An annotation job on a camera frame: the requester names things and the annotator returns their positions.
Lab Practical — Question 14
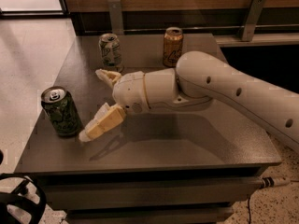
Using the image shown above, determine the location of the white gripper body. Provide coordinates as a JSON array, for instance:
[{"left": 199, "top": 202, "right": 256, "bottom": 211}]
[{"left": 112, "top": 68, "right": 178, "bottom": 114}]

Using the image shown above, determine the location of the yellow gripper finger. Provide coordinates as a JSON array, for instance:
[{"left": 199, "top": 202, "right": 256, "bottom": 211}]
[
  {"left": 78, "top": 103, "right": 126, "bottom": 142},
  {"left": 95, "top": 69, "right": 121, "bottom": 88}
]

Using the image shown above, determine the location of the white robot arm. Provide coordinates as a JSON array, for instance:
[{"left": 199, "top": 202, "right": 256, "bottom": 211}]
[{"left": 79, "top": 51, "right": 299, "bottom": 152}]

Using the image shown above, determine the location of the white green soda can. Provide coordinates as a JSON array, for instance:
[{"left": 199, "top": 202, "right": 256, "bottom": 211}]
[{"left": 99, "top": 33, "right": 123, "bottom": 72}]

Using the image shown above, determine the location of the dark green soda can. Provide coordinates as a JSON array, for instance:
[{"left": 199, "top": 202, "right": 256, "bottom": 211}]
[{"left": 41, "top": 86, "right": 82, "bottom": 137}]

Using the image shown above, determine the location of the orange soda can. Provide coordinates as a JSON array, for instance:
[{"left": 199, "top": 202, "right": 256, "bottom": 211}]
[{"left": 163, "top": 27, "right": 183, "bottom": 67}]

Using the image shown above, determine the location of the grey drawer cabinet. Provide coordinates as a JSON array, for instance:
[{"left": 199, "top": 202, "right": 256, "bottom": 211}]
[{"left": 14, "top": 33, "right": 283, "bottom": 224}]

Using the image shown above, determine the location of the black chair base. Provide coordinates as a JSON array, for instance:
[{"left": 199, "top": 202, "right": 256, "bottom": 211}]
[{"left": 0, "top": 149, "right": 47, "bottom": 224}]

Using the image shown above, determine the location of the left metal wall bracket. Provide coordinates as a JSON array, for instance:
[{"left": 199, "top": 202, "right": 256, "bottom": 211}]
[{"left": 108, "top": 0, "right": 124, "bottom": 35}]

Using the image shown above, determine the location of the metal wall bracket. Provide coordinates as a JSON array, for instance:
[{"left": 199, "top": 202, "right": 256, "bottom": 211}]
[
  {"left": 239, "top": 0, "right": 266, "bottom": 42},
  {"left": 108, "top": 0, "right": 124, "bottom": 35}
]

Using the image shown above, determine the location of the right metal wall bracket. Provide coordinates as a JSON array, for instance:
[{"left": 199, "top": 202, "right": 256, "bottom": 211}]
[{"left": 239, "top": 0, "right": 266, "bottom": 42}]

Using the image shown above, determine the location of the grey wall shelf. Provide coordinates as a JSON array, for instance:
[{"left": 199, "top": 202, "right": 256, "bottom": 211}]
[{"left": 215, "top": 33, "right": 299, "bottom": 48}]

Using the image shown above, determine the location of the white cable plug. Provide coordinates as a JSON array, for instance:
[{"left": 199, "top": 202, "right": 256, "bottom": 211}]
[{"left": 261, "top": 177, "right": 291, "bottom": 189}]

